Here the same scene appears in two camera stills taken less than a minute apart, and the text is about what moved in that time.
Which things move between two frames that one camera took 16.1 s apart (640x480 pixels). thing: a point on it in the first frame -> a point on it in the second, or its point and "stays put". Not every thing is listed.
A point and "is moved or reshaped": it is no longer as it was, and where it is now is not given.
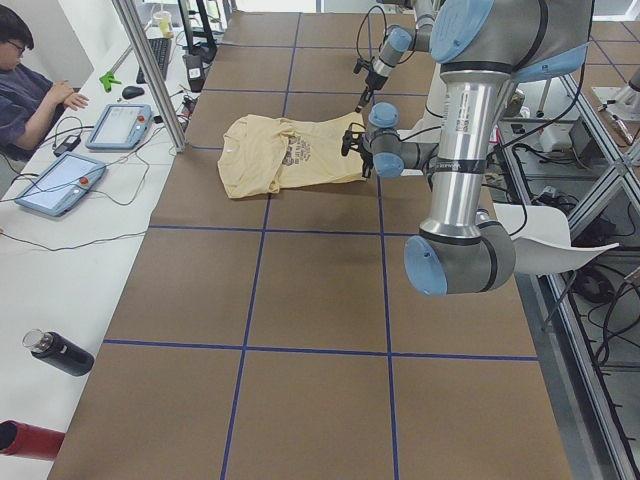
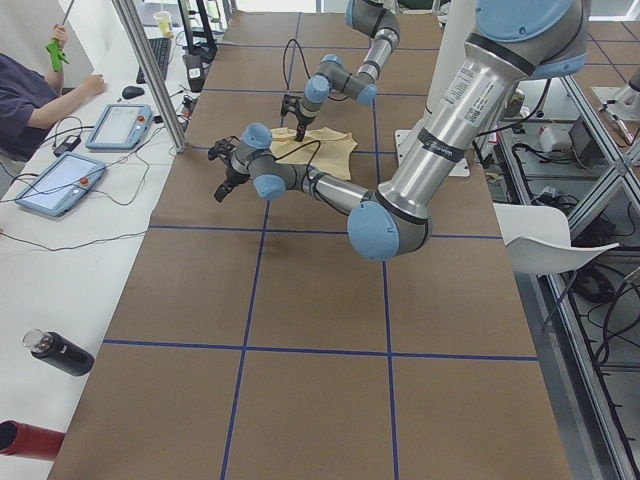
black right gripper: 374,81 -> 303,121
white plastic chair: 542,240 stays put
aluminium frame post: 152,73 stays put
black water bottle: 58,351 stays put
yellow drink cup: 165,19 stays put
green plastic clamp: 107,80 -> 57,55
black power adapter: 71,142 stays put
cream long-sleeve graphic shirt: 264,155 is moved or reshaped
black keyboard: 161,48 stays put
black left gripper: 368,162 -> 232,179
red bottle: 22,439 stays put
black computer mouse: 130,92 stays put
